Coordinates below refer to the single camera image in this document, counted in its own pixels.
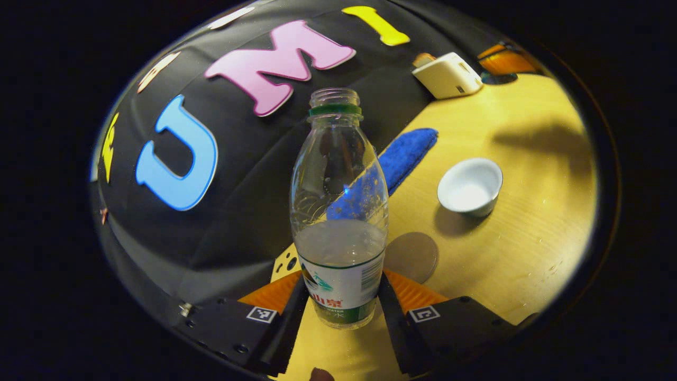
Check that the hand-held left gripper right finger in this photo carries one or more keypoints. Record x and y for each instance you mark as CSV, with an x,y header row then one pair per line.
x,y
396,333

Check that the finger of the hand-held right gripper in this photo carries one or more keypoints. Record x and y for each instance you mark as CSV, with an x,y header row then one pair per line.
x,y
508,61

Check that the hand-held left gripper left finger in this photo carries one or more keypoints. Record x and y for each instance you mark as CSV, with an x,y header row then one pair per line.
x,y
288,333

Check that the round brown coaster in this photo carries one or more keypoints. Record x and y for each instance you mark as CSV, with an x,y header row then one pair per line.
x,y
415,256

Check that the clear plastic water bottle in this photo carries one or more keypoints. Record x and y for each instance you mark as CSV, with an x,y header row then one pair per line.
x,y
338,248

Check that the small ceramic teacup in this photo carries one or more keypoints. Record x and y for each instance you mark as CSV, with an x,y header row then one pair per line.
x,y
468,190

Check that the white toaster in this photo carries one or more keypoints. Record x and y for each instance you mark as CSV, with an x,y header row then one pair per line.
x,y
449,76

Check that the toast slice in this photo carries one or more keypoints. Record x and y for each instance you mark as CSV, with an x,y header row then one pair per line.
x,y
423,58

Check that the white cloth clip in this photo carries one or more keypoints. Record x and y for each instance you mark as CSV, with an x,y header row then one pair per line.
x,y
185,308

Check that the black backdrop cloth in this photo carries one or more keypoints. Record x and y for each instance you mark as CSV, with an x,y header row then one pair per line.
x,y
238,222

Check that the blue towel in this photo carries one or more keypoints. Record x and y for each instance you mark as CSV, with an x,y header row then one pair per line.
x,y
407,153

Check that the copper cloth clip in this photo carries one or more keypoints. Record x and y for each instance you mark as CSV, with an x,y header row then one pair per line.
x,y
104,214

